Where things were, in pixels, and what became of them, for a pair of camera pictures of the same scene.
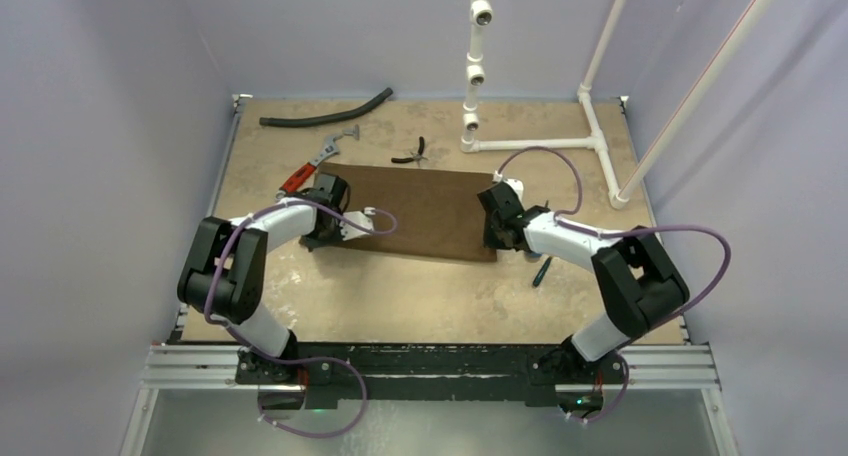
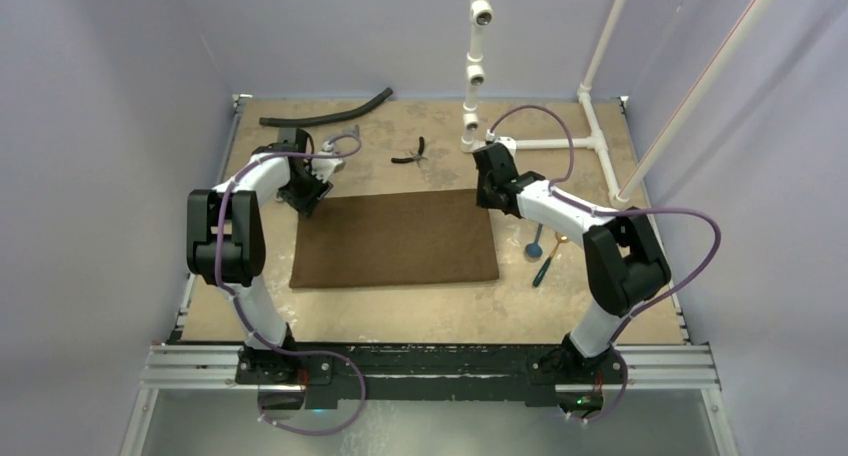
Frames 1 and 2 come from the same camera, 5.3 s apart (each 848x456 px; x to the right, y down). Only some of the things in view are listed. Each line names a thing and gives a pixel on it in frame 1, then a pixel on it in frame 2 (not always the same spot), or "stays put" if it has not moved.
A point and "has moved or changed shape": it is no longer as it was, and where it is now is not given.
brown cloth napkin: x=439 y=212 has moved or changed shape
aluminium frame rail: x=180 y=365 stays put
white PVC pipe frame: x=482 y=15 stays put
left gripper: x=312 y=245 to x=305 y=206
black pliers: x=416 y=157 stays put
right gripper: x=495 y=234 to x=488 y=196
